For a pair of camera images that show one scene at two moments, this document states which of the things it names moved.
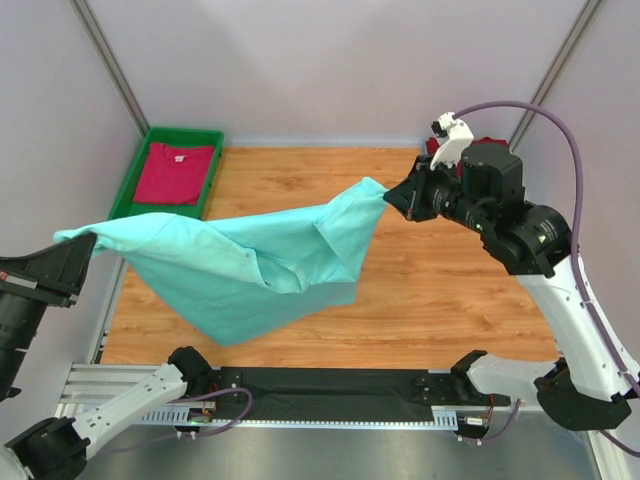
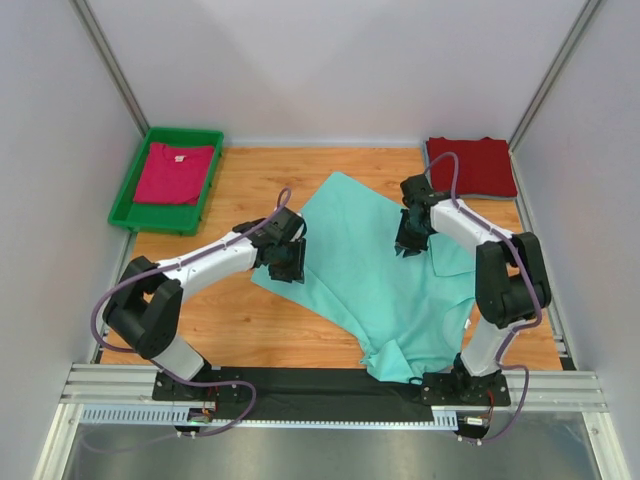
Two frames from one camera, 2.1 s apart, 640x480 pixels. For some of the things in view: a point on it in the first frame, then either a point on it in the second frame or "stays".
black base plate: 342,393 stays
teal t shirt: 237,276 to 406,314
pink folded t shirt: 174,173 stays
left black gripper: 55,272 to 296,270
